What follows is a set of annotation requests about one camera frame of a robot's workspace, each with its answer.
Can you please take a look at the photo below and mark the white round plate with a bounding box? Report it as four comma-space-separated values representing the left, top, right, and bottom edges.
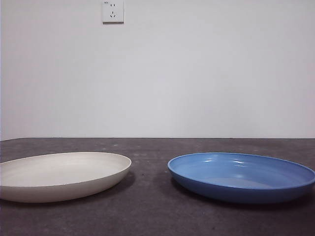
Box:
0, 151, 132, 204

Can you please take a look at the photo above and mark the white wall socket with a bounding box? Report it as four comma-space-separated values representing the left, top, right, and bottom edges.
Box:
102, 0, 125, 25

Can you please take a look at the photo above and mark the blue round plate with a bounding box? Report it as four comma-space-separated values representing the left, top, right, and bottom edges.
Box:
167, 151, 315, 205

